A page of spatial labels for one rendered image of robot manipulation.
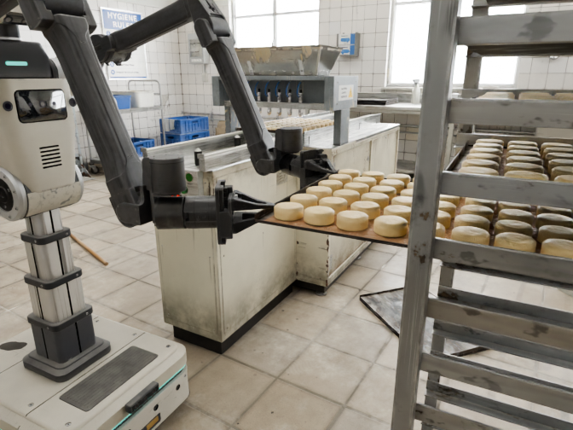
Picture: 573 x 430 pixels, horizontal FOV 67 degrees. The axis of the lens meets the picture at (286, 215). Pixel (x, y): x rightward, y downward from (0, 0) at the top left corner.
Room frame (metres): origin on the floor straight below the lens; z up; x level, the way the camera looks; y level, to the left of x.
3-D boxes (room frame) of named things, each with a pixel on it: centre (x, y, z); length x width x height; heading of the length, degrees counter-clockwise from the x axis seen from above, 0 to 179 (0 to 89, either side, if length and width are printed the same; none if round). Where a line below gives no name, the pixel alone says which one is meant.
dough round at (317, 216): (0.67, -0.05, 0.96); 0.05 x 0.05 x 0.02
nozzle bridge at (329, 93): (2.42, 0.01, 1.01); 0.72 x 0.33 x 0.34; 61
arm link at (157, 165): (0.73, 0.23, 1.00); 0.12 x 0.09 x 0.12; 63
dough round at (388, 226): (0.62, -0.16, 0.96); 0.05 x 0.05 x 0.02
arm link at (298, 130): (1.15, 0.01, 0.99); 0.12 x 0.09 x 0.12; 64
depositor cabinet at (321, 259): (2.83, -0.22, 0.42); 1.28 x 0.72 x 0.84; 151
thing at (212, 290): (1.97, 0.26, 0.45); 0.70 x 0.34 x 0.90; 151
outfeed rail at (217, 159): (2.45, -0.17, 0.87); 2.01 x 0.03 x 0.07; 151
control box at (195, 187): (1.66, 0.43, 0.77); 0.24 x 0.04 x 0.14; 61
